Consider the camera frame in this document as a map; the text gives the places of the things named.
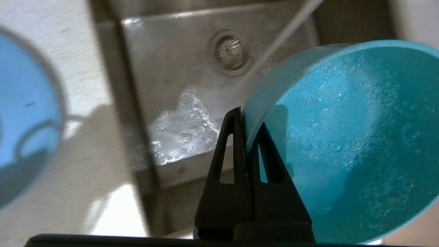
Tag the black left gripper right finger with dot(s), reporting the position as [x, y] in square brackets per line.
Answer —
[281, 206]

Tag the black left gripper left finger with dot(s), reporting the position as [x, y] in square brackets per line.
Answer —
[223, 206]

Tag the teal bowl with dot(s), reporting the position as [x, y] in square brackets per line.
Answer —
[360, 137]

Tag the stainless steel sink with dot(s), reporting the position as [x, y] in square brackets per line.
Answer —
[171, 68]

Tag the metal sink drain strainer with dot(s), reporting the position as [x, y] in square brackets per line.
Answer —
[231, 51]

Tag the running water stream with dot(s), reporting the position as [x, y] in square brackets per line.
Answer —
[284, 32]

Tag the blue plate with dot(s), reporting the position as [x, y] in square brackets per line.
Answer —
[20, 103]

